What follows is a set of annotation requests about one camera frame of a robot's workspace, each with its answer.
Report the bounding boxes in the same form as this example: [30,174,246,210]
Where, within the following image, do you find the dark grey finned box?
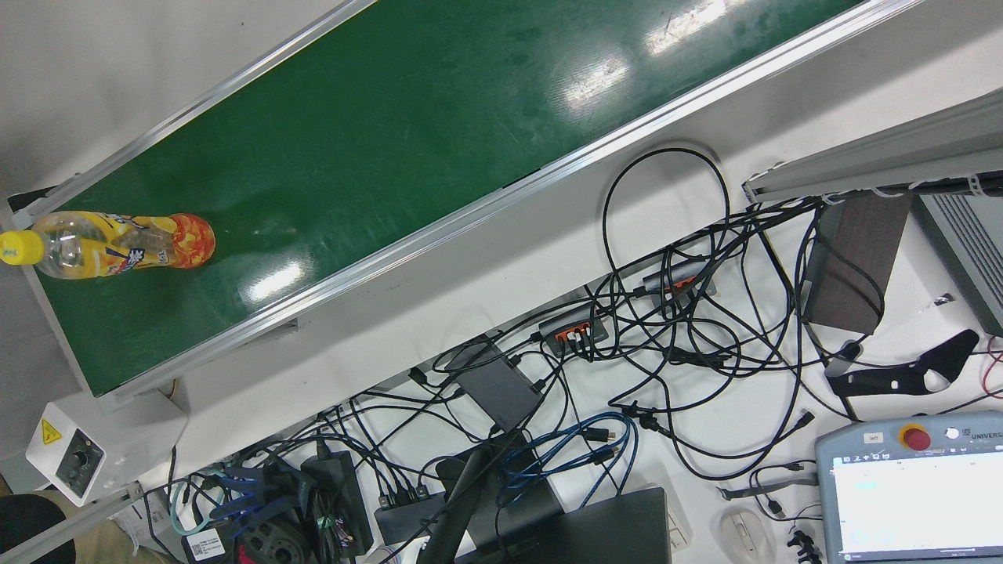
[911,192,1003,338]

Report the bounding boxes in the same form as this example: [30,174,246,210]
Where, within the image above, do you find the black power adapter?
[300,450,375,559]

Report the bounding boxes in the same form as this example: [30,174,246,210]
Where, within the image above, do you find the dark grey dock box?
[453,341,547,433]

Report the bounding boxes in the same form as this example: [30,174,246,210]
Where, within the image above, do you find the brown wooden block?
[801,192,914,336]

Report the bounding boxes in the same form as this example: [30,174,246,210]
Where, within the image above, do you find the yellow orange drink bottle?
[0,210,216,280]

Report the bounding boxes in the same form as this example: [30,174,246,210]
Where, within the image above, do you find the white computer mouse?
[719,508,774,564]

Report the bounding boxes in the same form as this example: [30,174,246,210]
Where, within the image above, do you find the thin red cable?
[981,335,1003,402]

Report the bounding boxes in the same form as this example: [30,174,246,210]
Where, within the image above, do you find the black flat bracket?
[825,329,982,399]

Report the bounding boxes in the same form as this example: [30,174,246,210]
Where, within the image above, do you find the long black looped cable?
[602,146,733,314]

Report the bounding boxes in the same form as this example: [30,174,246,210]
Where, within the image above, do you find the green belt conveyor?
[4,0,929,412]

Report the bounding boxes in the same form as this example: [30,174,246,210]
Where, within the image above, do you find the black monitor stand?
[418,435,565,564]

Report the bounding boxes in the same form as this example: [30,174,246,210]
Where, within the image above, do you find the white conveyor control box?
[25,389,189,508]

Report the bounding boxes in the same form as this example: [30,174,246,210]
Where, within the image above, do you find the black hub with orange ports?
[538,305,611,356]
[643,262,718,305]

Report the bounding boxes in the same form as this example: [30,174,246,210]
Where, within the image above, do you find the blue cable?
[500,411,641,512]
[205,466,287,524]

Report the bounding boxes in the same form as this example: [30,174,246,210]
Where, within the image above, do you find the aluminium profile post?
[740,86,1003,206]

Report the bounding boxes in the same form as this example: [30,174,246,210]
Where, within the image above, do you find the teal cable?
[168,478,214,538]

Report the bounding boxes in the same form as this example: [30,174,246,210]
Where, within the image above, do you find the aluminium profile bar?
[0,482,147,564]

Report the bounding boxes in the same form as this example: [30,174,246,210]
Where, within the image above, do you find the black monitor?
[462,486,673,564]

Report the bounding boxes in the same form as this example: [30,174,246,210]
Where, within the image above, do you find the black round metal part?
[235,517,316,564]

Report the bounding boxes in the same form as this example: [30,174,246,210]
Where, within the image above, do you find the black multiport hub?
[374,493,449,547]

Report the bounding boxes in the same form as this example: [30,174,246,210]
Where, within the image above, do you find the grey teach pendant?
[815,411,1003,564]

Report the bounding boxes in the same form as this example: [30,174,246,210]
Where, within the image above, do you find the small black connectors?
[786,529,824,564]

